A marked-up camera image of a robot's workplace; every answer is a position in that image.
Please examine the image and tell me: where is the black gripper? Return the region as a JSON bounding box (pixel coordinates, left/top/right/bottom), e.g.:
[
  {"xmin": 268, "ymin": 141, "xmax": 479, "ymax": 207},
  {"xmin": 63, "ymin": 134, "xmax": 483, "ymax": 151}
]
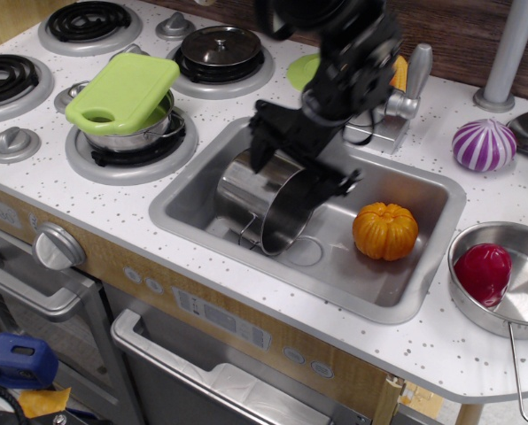
[{"xmin": 249, "ymin": 100, "xmax": 360, "ymax": 221}]

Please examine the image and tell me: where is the tall steel pot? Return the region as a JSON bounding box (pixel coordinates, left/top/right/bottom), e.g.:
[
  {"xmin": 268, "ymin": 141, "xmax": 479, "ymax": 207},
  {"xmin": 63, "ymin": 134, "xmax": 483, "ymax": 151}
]
[{"xmin": 214, "ymin": 150, "xmax": 308, "ymax": 256}]

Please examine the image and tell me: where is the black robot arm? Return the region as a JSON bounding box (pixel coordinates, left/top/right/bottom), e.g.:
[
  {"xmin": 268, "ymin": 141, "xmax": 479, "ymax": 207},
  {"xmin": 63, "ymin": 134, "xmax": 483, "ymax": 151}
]
[{"xmin": 250, "ymin": 1, "xmax": 401, "ymax": 209}]

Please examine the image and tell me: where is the steel sink basin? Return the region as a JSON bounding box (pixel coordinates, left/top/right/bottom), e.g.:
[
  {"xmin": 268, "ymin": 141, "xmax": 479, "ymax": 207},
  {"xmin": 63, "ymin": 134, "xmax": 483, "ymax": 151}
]
[{"xmin": 149, "ymin": 118, "xmax": 466, "ymax": 324}]

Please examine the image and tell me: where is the small steel pot on burner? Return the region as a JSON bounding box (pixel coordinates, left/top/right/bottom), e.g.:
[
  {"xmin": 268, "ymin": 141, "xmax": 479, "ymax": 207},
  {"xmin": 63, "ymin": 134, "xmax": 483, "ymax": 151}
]
[{"xmin": 83, "ymin": 90, "xmax": 185, "ymax": 153}]

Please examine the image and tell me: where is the dark steel pot lid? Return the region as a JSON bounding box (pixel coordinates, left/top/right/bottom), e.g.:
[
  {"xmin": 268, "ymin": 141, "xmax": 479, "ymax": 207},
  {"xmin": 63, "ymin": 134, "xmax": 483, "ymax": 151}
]
[{"xmin": 181, "ymin": 26, "xmax": 261, "ymax": 66}]

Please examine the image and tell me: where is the front burner under pot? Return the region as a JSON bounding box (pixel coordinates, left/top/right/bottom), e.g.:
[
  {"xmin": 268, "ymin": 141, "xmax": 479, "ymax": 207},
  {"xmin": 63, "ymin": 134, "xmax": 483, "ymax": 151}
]
[{"xmin": 66, "ymin": 109, "xmax": 198, "ymax": 186}]

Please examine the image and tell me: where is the green plastic plate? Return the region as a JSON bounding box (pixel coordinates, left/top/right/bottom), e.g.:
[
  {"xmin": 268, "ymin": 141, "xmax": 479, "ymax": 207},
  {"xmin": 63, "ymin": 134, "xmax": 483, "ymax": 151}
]
[{"xmin": 286, "ymin": 53, "xmax": 320, "ymax": 91}]

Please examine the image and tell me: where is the back right burner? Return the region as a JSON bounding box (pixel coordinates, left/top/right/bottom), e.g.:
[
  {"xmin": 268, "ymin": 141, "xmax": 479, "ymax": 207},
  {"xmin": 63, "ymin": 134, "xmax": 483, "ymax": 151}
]
[{"xmin": 165, "ymin": 42, "xmax": 276, "ymax": 101}]

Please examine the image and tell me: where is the silver toy faucet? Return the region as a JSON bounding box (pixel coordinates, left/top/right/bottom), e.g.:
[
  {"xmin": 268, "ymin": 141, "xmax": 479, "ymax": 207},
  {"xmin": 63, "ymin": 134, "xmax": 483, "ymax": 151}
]
[{"xmin": 341, "ymin": 42, "xmax": 434, "ymax": 155}]

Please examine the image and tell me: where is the orange toy pumpkin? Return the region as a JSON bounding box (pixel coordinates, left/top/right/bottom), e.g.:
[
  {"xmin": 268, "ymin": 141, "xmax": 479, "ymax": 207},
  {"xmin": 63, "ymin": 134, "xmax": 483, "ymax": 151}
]
[{"xmin": 352, "ymin": 202, "xmax": 419, "ymax": 261}]

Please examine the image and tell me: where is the yellow toy corn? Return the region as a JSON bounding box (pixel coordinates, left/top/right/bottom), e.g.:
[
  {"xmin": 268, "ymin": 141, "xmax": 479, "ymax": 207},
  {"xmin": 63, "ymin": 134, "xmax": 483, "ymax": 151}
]
[{"xmin": 390, "ymin": 55, "xmax": 408, "ymax": 92}]

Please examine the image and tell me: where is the grey stove knob top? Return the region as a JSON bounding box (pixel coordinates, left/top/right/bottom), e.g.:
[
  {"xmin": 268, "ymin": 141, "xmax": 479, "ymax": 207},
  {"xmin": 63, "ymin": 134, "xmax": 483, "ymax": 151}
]
[{"xmin": 155, "ymin": 12, "xmax": 196, "ymax": 41}]

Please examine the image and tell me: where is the grey stove knob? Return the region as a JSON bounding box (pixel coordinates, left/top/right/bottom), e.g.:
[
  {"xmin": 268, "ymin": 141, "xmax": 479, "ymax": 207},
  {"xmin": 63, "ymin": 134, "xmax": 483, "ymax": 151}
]
[
  {"xmin": 0, "ymin": 127, "xmax": 41, "ymax": 164},
  {"xmin": 54, "ymin": 81, "xmax": 89, "ymax": 114},
  {"xmin": 155, "ymin": 12, "xmax": 196, "ymax": 41}
]

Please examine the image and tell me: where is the green plastic cutting board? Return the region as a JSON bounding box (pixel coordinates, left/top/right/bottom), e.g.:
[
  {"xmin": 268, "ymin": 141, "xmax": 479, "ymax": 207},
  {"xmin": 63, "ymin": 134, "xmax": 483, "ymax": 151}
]
[{"xmin": 65, "ymin": 53, "xmax": 180, "ymax": 135}]

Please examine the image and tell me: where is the purple striped toy onion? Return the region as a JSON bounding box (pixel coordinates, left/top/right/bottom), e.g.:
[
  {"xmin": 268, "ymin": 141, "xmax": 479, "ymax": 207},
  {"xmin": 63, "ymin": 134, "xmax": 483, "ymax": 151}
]
[{"xmin": 452, "ymin": 119, "xmax": 516, "ymax": 173}]

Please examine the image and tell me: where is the grey vertical pole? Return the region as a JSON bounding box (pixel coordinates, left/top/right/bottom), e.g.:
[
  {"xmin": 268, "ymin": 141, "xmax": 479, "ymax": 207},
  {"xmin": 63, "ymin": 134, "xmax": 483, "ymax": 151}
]
[{"xmin": 473, "ymin": 0, "xmax": 528, "ymax": 113}]

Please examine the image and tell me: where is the red toy fruit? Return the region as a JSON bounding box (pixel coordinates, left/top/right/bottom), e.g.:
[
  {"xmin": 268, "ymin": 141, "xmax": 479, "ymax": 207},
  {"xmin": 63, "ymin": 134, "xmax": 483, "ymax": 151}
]
[{"xmin": 454, "ymin": 243, "xmax": 512, "ymax": 308}]

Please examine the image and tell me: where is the grey stove knob middle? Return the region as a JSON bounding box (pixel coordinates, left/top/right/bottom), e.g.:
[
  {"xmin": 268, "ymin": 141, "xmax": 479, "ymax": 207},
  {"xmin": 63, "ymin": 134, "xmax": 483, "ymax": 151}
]
[{"xmin": 54, "ymin": 81, "xmax": 89, "ymax": 114}]

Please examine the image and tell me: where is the silver oven dial knob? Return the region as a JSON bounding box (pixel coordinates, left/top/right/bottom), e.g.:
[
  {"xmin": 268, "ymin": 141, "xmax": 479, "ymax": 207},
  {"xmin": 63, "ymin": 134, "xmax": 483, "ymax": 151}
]
[{"xmin": 32, "ymin": 222, "xmax": 86, "ymax": 271}]

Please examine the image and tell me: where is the back left black burner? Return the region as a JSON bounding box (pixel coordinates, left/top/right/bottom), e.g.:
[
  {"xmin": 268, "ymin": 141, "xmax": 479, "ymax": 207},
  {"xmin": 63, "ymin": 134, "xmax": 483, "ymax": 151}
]
[{"xmin": 37, "ymin": 1, "xmax": 143, "ymax": 57}]

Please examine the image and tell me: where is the black burner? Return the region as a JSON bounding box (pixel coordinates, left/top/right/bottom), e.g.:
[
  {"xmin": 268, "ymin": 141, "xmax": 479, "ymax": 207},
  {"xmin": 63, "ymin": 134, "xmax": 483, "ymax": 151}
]
[
  {"xmin": 37, "ymin": 1, "xmax": 143, "ymax": 57},
  {"xmin": 0, "ymin": 54, "xmax": 54, "ymax": 122}
]

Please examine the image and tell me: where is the grey stove knob left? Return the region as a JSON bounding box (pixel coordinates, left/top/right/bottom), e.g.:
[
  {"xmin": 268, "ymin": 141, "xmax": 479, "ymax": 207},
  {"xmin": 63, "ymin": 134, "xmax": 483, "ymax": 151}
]
[{"xmin": 0, "ymin": 127, "xmax": 41, "ymax": 164}]

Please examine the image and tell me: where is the far left black burner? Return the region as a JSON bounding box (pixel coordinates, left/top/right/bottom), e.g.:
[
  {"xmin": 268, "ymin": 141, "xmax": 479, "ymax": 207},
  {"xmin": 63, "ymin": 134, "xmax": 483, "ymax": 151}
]
[{"xmin": 0, "ymin": 54, "xmax": 54, "ymax": 122}]

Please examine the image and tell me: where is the blue clamp tool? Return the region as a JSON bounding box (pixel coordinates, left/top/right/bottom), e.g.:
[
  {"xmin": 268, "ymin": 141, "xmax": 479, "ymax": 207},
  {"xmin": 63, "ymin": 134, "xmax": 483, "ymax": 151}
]
[{"xmin": 0, "ymin": 333, "xmax": 59, "ymax": 390}]

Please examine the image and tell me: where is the yellow tape piece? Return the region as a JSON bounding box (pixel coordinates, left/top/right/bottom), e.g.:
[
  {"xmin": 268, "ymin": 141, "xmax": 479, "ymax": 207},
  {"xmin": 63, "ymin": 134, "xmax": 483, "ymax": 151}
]
[{"xmin": 18, "ymin": 388, "xmax": 71, "ymax": 419}]

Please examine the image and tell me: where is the dishwasher door handle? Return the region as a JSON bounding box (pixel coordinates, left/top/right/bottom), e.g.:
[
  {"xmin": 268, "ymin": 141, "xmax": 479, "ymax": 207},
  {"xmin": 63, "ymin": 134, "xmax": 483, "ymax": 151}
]
[{"xmin": 109, "ymin": 308, "xmax": 371, "ymax": 425}]

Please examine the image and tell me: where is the oven door handle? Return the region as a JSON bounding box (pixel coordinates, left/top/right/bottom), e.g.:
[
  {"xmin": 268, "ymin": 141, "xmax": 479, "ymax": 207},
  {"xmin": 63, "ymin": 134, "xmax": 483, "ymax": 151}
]
[{"xmin": 0, "ymin": 251, "xmax": 98, "ymax": 323}]

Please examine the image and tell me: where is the steel pan with handle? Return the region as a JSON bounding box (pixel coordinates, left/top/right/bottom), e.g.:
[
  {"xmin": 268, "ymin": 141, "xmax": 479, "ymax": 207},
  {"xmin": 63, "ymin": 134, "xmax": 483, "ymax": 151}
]
[{"xmin": 446, "ymin": 221, "xmax": 528, "ymax": 422}]

